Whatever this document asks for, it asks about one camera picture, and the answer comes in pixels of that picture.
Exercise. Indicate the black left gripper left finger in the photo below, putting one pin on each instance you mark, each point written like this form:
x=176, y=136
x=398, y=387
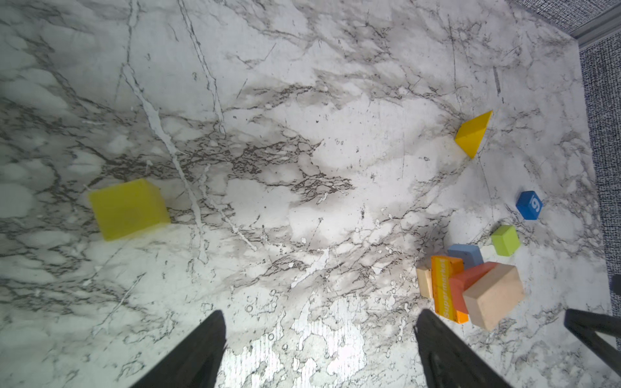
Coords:
x=195, y=361

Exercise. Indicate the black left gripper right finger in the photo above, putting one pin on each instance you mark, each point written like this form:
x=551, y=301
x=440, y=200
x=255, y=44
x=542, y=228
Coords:
x=447, y=361

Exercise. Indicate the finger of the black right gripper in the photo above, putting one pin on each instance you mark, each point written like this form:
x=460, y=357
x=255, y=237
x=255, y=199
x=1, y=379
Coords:
x=588, y=327

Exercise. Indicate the long natural wood block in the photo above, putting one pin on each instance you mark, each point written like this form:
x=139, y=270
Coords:
x=494, y=296

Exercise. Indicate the red wooden block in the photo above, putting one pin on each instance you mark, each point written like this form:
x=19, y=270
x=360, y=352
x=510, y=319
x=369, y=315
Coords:
x=464, y=280

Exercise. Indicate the small ridged natural wood block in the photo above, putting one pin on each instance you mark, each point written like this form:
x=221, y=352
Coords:
x=424, y=277

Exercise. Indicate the orange wooden block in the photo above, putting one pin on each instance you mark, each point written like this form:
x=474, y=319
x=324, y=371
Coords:
x=443, y=268

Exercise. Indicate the light blue wooden block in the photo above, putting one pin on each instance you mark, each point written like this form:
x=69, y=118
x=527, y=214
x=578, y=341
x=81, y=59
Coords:
x=469, y=254

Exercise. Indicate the lime green wooden block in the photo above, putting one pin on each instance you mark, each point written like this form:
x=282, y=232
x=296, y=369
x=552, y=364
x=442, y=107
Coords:
x=505, y=240

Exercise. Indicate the blue number cube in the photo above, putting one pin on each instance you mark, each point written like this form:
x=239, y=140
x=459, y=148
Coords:
x=529, y=205

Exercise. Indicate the yellow wooden cube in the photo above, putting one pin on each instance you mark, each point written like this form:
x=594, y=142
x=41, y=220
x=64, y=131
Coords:
x=129, y=209

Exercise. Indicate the yellow wooden wedge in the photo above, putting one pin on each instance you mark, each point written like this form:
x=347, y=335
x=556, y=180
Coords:
x=471, y=134

